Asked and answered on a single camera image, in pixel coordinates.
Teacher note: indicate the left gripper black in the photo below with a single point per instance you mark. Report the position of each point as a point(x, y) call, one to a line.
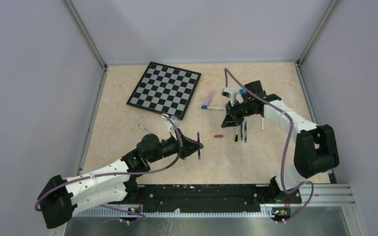
point(188, 147)

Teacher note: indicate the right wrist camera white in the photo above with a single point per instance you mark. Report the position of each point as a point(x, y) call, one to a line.
point(228, 91)

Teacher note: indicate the green gel pen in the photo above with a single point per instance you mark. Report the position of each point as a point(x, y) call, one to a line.
point(245, 131)

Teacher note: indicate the black grey chessboard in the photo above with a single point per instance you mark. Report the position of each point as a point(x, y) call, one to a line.
point(165, 89)

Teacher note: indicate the white marker blue cap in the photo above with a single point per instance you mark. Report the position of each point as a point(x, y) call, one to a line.
point(213, 108)

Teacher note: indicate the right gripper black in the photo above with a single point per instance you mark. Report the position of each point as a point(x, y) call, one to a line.
point(232, 118)

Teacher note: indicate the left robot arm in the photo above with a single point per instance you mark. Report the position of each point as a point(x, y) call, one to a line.
point(63, 198)

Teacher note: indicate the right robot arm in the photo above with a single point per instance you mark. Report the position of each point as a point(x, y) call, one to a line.
point(315, 145)

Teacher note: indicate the lilac highlighter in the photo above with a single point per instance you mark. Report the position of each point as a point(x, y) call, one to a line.
point(209, 97)

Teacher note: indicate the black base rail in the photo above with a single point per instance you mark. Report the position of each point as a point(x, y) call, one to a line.
point(207, 198)

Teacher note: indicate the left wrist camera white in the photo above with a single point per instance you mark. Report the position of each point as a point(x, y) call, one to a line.
point(171, 123)

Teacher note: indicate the purple gel pen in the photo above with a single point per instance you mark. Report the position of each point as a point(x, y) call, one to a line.
point(199, 143)

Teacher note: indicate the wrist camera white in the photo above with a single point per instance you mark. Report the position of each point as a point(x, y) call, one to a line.
point(228, 91)
point(171, 123)

